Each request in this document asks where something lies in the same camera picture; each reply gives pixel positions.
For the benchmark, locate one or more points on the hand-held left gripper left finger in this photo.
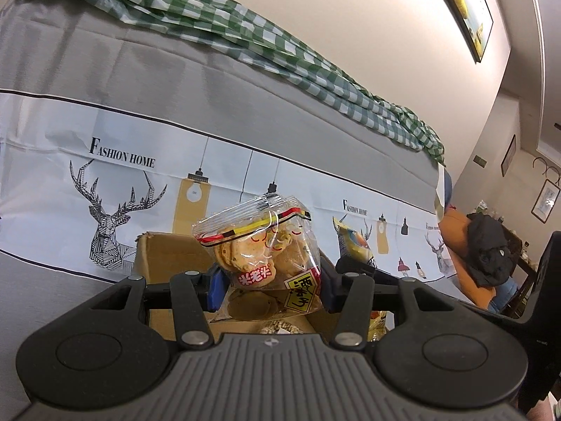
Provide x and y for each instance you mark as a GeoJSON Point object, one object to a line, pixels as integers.
{"type": "Point", "coordinates": [218, 291]}

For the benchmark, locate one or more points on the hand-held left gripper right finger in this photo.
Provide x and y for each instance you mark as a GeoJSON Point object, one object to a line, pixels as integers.
{"type": "Point", "coordinates": [329, 291]}

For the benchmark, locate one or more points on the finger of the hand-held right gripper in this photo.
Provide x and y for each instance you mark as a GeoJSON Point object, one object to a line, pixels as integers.
{"type": "Point", "coordinates": [355, 267]}

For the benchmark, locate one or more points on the yellow and blue snack packet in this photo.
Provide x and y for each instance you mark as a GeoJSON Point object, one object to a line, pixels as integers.
{"type": "Point", "coordinates": [355, 241]}

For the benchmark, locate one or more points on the clear bag of round crackers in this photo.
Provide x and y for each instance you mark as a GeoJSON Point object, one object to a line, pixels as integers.
{"type": "Point", "coordinates": [254, 250]}

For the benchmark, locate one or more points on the brown cardboard box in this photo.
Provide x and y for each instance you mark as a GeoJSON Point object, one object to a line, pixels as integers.
{"type": "Point", "coordinates": [175, 254]}

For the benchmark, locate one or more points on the clear bag of grain snack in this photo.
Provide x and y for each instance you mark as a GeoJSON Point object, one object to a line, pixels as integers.
{"type": "Point", "coordinates": [278, 326]}

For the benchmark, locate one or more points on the blue denim cloth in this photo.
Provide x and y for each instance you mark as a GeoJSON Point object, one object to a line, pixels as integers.
{"type": "Point", "coordinates": [504, 296]}

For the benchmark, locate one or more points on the black jacket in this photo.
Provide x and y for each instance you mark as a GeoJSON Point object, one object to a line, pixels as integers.
{"type": "Point", "coordinates": [491, 245]}

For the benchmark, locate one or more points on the orange cushion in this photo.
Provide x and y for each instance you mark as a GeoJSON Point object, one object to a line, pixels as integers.
{"type": "Point", "coordinates": [456, 237]}

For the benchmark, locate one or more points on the blue sofa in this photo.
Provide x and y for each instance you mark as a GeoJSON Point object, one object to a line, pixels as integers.
{"type": "Point", "coordinates": [446, 184]}

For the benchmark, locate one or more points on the green checked cloth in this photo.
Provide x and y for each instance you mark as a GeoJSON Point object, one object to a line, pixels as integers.
{"type": "Point", "coordinates": [219, 8]}

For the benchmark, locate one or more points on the framed wall print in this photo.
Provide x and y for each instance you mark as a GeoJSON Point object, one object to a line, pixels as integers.
{"type": "Point", "coordinates": [545, 201]}

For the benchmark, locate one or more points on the small dark wall frame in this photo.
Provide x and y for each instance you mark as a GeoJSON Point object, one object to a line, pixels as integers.
{"type": "Point", "coordinates": [508, 155]}

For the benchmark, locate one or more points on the wall switch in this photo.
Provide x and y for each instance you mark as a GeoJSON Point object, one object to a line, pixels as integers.
{"type": "Point", "coordinates": [480, 160]}

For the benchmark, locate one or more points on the framed wall picture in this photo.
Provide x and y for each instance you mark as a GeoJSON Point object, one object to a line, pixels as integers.
{"type": "Point", "coordinates": [464, 0]}

